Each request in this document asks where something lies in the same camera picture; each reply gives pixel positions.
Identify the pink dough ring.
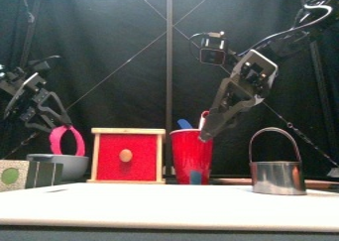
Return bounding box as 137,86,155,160
48,124,87,158

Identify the round metal cutter with handle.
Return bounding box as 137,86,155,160
248,126,308,196

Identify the gray bowl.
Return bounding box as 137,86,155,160
25,153,89,182

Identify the wooden drawer case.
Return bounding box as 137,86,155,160
85,127,167,184

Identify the red drawer with wooden knob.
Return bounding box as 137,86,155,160
96,134,159,181

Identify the white and red utensil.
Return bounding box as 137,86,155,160
197,110,212,131

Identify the blue utensil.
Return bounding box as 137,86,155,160
176,118,195,131

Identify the red plastic cup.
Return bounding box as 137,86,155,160
168,128,215,185

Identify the patterned box with green circle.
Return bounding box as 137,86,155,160
0,159,65,193

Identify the brown wooden board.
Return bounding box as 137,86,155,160
211,177,339,190

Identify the white cutting board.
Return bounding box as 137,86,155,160
0,181,339,233

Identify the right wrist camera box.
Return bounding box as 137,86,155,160
197,31,231,66

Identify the vertical black frame pole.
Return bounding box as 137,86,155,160
164,0,175,177

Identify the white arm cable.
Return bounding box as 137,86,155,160
247,3,335,55

